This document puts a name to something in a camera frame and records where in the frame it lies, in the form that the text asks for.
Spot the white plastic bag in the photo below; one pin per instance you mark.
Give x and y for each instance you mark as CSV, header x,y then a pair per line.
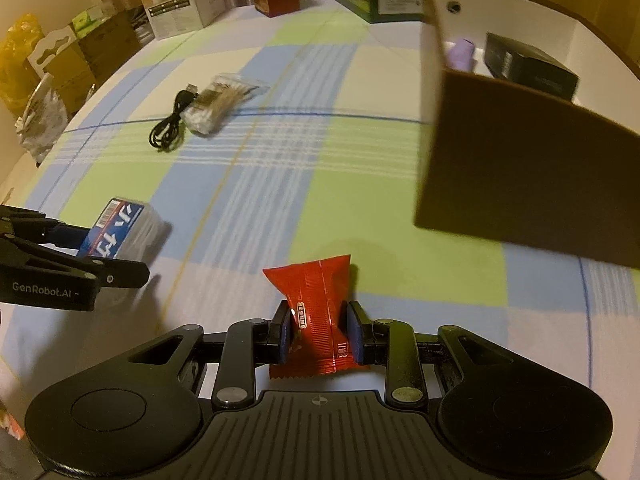
x,y
42,120

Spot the blue labelled plastic case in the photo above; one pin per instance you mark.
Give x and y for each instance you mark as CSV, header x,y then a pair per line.
x,y
125,227

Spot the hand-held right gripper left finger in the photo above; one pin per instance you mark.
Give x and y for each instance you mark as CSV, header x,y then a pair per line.
x,y
285,332

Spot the black product box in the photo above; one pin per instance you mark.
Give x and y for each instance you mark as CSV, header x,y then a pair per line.
x,y
540,72

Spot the yellow plastic bag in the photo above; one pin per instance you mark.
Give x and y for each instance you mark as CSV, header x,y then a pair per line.
x,y
17,55

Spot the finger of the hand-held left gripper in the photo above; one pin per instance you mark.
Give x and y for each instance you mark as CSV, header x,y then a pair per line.
x,y
65,236
120,275

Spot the small purple bottle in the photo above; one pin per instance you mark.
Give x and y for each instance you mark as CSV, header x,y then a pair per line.
x,y
461,55

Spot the clear bag of cotton swabs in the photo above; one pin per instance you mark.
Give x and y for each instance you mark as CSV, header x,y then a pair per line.
x,y
215,105

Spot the checkered bed sheet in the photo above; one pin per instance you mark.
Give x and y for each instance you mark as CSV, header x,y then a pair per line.
x,y
300,185

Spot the small green box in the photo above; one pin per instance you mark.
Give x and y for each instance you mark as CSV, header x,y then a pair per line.
x,y
87,22

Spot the red snack packet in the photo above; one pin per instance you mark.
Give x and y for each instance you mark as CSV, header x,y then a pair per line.
x,y
320,290

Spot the brown storage box white inside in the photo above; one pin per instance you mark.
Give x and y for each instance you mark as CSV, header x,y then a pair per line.
x,y
500,170

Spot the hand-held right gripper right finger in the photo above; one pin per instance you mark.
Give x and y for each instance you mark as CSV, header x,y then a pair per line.
x,y
352,332

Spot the brown cardboard box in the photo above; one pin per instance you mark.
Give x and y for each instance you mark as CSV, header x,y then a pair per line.
x,y
75,77
110,40

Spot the white scalloped card box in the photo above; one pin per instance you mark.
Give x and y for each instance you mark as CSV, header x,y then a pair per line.
x,y
50,52

